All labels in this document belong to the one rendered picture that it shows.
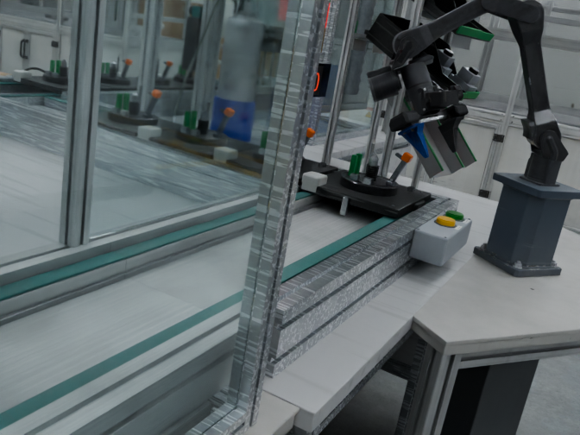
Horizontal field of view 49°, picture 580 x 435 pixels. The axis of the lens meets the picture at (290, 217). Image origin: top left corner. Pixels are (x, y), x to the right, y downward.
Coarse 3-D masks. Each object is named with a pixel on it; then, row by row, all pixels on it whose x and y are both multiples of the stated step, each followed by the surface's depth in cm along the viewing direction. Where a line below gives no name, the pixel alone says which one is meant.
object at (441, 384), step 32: (480, 352) 111; (512, 352) 116; (544, 352) 119; (576, 352) 123; (448, 384) 110; (480, 384) 148; (512, 384) 151; (416, 416) 113; (448, 416) 157; (480, 416) 150; (512, 416) 155
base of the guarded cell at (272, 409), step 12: (264, 396) 80; (264, 408) 77; (276, 408) 78; (288, 408) 78; (264, 420) 75; (276, 420) 75; (288, 420) 76; (252, 432) 72; (264, 432) 73; (276, 432) 75
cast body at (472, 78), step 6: (462, 72) 176; (468, 72) 175; (474, 72) 175; (450, 78) 180; (456, 78) 177; (462, 78) 176; (468, 78) 175; (474, 78) 175; (480, 78) 177; (456, 84) 177; (462, 84) 176; (468, 84) 175; (474, 84) 177; (468, 90) 175; (474, 90) 177
